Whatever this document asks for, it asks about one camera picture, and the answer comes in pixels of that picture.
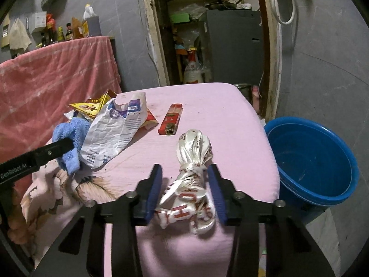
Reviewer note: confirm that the white knotted cloth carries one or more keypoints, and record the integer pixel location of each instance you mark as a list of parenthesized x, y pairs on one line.
[(274, 3)]

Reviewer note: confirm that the black pan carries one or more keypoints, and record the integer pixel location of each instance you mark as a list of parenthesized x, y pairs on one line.
[(227, 5)]

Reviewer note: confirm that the yellow bottle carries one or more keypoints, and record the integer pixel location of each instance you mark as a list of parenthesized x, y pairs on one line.
[(60, 34)]

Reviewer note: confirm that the metal pot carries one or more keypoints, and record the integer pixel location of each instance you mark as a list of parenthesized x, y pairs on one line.
[(243, 90)]

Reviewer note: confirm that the pink plastic object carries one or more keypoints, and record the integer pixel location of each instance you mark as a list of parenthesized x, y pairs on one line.
[(255, 95)]

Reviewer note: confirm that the orange bottle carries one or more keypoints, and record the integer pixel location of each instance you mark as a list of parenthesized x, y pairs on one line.
[(76, 28)]

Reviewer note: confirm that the large cooking oil jug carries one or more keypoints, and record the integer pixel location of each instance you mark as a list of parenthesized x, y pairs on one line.
[(91, 26)]

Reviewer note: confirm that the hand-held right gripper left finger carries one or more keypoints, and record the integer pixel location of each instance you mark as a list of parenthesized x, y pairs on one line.
[(152, 197)]

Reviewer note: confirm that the wooden door frame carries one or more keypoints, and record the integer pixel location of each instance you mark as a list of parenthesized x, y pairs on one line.
[(154, 34)]

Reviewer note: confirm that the beige hanging cloth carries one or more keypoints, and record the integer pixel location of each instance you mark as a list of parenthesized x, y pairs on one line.
[(18, 34)]

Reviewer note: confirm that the dark sauce bottle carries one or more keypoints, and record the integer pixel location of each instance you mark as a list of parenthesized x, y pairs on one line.
[(68, 32)]

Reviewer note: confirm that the white wall box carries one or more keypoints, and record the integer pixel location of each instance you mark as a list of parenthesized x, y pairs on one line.
[(39, 21)]

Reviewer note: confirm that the blue plastic basin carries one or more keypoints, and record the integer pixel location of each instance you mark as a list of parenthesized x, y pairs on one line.
[(311, 161)]

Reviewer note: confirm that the blue and white snack wrapper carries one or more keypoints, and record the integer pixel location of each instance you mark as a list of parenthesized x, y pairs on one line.
[(115, 132)]

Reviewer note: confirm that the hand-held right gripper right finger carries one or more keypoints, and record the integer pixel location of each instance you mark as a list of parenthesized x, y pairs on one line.
[(218, 199)]

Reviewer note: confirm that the white and red bag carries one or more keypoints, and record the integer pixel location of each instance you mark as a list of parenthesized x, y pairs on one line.
[(193, 70)]

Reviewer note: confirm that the red packet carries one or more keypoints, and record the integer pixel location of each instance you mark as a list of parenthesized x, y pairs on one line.
[(50, 24)]

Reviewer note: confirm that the grey refrigerator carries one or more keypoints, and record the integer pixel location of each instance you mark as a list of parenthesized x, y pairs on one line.
[(230, 43)]

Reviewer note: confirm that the pink floral table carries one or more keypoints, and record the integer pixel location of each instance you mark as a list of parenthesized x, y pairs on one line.
[(201, 106)]

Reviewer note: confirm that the white knotted plastic bag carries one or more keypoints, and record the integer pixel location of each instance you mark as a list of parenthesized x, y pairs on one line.
[(193, 150)]

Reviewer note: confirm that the red lighter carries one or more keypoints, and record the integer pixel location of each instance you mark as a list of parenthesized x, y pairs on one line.
[(170, 119)]

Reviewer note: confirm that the blue cloth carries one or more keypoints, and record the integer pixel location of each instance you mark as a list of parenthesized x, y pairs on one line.
[(67, 131)]

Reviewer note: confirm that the green box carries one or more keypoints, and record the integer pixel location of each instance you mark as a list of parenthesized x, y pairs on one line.
[(180, 17)]

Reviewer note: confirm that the yellow and red wrapper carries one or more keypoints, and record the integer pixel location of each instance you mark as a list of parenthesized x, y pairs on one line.
[(86, 106)]

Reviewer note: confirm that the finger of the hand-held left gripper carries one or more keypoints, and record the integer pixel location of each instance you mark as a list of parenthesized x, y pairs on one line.
[(56, 148)]

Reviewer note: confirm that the pink striped blanket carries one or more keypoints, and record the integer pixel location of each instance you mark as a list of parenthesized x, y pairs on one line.
[(52, 86)]

